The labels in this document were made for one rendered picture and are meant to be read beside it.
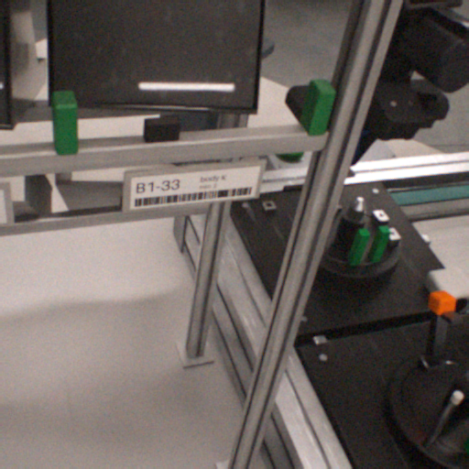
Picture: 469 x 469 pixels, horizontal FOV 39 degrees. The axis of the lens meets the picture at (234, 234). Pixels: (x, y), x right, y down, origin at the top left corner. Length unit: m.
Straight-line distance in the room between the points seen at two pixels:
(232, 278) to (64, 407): 0.24
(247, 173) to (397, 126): 0.32
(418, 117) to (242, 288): 0.28
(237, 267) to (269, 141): 0.43
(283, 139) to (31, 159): 0.15
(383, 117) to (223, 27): 0.32
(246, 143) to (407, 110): 0.34
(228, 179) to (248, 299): 0.40
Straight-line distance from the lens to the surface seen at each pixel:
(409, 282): 0.85
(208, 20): 0.43
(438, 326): 0.71
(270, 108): 1.32
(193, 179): 0.40
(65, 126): 0.36
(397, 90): 0.74
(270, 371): 0.59
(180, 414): 0.80
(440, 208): 1.06
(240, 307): 0.77
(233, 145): 0.40
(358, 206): 0.81
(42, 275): 0.93
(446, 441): 0.70
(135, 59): 0.42
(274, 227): 0.87
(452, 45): 0.67
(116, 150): 0.38
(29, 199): 0.54
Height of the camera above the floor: 1.53
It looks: 42 degrees down
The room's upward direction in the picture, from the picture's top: 11 degrees clockwise
